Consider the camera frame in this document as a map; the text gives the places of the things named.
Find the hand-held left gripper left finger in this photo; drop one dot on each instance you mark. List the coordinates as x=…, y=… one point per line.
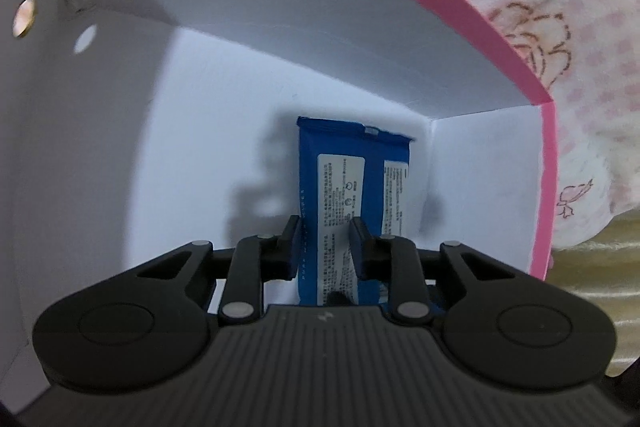
x=295, y=247

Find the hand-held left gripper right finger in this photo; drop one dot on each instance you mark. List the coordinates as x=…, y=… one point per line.
x=356, y=247

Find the blue snack packet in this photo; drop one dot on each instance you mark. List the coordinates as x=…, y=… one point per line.
x=340, y=147

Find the pink cardboard box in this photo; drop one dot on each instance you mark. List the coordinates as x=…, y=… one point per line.
x=200, y=107

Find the beige ribbed cloth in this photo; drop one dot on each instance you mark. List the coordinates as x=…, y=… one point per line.
x=600, y=277

